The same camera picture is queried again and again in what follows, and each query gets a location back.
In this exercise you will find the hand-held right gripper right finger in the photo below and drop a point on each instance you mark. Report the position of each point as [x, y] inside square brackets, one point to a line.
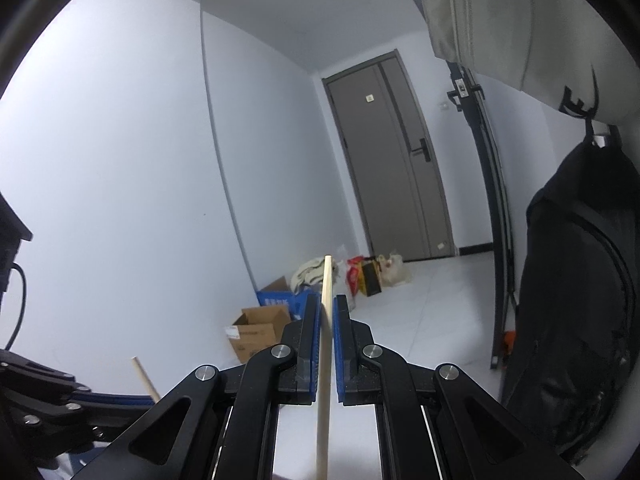
[339, 340]

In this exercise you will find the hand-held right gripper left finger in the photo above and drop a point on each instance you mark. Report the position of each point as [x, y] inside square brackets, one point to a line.
[314, 340]

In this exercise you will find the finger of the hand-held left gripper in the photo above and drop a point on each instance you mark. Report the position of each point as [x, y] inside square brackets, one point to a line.
[45, 367]
[115, 401]

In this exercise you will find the wooden chopstick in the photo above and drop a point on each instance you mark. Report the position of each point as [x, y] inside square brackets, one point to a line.
[145, 380]
[324, 310]

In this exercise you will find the blue cardboard box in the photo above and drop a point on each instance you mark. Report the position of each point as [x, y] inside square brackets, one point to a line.
[280, 302]

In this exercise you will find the brown cardboard box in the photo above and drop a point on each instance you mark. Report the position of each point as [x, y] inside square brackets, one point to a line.
[257, 332]

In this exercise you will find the white plastic bag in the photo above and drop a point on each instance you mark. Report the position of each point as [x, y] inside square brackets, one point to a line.
[344, 280]

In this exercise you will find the beige cloth pile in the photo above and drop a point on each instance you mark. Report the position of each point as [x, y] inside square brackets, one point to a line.
[310, 272]

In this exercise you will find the beige plastic bag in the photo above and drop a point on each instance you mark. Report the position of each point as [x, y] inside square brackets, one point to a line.
[392, 270]

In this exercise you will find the black device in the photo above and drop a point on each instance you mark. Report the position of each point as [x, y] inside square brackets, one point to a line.
[12, 230]

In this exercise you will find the small orange object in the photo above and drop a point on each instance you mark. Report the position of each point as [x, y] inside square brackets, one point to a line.
[509, 342]

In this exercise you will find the grey door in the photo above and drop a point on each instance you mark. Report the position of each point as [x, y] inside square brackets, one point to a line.
[380, 170]

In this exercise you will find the black metal stand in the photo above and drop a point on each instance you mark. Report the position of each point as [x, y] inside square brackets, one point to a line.
[492, 200]

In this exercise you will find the black backpack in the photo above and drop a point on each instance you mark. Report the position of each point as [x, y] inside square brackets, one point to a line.
[575, 285]

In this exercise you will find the black door latch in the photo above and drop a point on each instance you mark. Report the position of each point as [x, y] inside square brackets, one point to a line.
[461, 91]

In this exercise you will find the white canvas bag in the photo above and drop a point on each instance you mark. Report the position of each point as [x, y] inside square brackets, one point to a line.
[500, 20]

